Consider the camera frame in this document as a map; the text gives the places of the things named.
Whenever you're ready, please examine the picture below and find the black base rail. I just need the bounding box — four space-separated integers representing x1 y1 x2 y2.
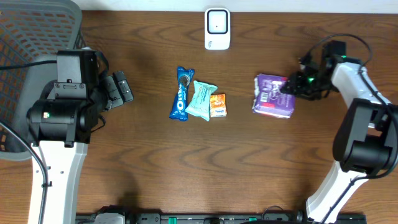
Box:
75 212 367 224

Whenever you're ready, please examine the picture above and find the blue Oreo cookie packet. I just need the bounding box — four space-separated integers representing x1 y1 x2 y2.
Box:
169 67 195 121

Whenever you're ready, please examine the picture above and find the red purple snack packet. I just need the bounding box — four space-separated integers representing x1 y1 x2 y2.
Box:
252 74 295 119

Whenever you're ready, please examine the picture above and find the small orange box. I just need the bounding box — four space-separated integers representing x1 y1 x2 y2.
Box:
210 94 227 118

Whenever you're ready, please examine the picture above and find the grey plastic mesh basket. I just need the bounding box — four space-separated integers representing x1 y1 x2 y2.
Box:
0 0 88 162

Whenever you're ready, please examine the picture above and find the right black cable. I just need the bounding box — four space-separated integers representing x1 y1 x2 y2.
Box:
298 33 398 224

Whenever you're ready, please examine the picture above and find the left black cable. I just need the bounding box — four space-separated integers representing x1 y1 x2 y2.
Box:
0 59 58 224

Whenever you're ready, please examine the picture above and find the teal wet wipes packet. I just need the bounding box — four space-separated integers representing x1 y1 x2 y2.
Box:
185 80 218 121

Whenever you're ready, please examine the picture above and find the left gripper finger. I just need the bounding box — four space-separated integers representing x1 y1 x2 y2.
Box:
113 70 134 103
104 76 123 109

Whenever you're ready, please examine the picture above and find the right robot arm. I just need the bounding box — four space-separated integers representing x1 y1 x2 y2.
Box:
282 55 397 223

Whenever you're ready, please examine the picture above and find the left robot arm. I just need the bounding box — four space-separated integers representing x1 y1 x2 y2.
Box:
27 71 133 223

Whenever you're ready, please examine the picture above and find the black cable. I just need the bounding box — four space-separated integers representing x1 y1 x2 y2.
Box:
298 33 398 224
0 59 58 224

